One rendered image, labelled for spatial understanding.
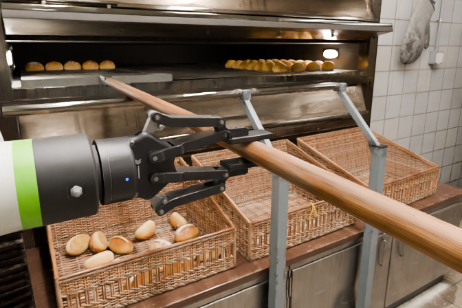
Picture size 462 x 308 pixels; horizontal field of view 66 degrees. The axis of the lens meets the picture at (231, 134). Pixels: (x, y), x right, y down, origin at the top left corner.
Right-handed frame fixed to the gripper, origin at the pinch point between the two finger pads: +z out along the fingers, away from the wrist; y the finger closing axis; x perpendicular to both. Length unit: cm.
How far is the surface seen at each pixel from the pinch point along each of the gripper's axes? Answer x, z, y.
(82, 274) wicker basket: -51, -19, 45
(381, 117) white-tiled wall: -104, 166, 29
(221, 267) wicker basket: -52, 24, 58
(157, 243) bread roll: -70, 8, 54
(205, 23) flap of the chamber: -87, 36, -23
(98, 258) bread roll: -70, -12, 53
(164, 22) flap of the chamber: -86, 19, -23
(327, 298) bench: -48, 70, 85
